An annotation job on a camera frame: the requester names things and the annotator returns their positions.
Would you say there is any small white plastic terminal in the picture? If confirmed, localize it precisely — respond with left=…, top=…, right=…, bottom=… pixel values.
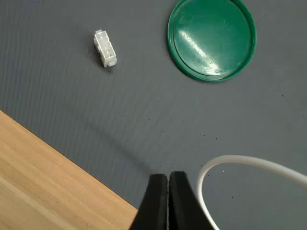
left=93, top=29, right=118, bottom=69

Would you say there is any round green lid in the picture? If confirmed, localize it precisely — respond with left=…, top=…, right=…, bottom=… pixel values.
left=167, top=0, right=258, bottom=82

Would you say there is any dark grey mat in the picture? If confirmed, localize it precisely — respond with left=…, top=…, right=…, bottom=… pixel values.
left=0, top=0, right=307, bottom=230

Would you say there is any white camera cable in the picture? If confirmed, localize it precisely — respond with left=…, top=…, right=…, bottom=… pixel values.
left=196, top=155, right=307, bottom=230

